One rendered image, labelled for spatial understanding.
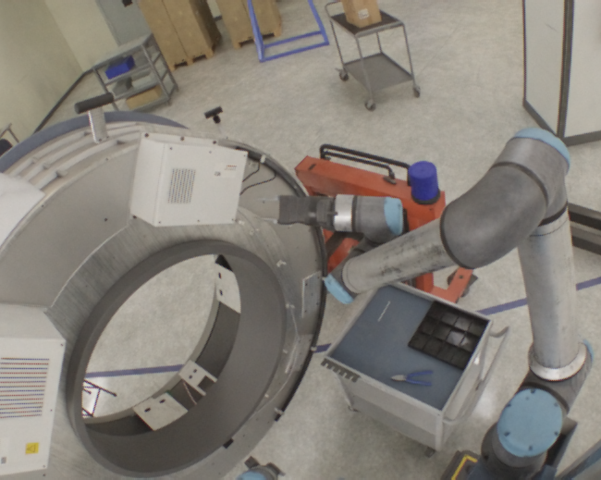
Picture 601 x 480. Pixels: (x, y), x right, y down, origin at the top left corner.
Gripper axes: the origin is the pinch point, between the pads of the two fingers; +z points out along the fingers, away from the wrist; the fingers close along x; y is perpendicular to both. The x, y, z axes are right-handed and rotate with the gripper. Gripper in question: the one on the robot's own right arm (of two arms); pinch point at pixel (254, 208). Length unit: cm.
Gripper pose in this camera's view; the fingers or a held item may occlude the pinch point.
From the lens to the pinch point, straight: 113.8
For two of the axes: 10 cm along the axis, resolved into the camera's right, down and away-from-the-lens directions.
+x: 0.4, -9.9, -1.0
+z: -9.6, -0.7, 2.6
